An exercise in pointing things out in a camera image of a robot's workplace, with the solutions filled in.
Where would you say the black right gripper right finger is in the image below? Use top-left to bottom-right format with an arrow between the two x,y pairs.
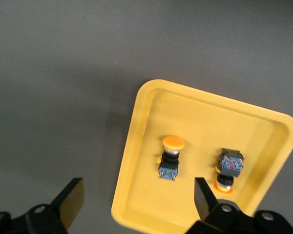
187,177 -> 293,234

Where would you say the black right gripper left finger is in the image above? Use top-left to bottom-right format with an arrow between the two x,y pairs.
0,177 -> 85,234

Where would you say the orange push button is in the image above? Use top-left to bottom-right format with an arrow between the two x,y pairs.
212,147 -> 245,194
156,135 -> 186,181

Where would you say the yellow plastic tray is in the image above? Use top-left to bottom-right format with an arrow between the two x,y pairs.
111,79 -> 293,234

